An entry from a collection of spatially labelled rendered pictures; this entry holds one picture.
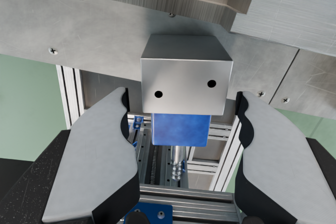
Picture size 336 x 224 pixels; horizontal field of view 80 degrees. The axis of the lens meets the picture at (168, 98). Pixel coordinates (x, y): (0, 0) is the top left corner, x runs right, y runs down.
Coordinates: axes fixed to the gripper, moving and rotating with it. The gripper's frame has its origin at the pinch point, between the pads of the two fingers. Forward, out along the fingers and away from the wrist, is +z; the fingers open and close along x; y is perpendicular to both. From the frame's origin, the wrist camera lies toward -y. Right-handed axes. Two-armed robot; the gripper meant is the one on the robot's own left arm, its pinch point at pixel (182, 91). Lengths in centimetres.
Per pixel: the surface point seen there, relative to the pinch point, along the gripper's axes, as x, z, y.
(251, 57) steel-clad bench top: 5.6, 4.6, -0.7
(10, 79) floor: -87, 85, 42
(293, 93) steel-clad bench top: 10.0, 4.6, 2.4
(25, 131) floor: -91, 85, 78
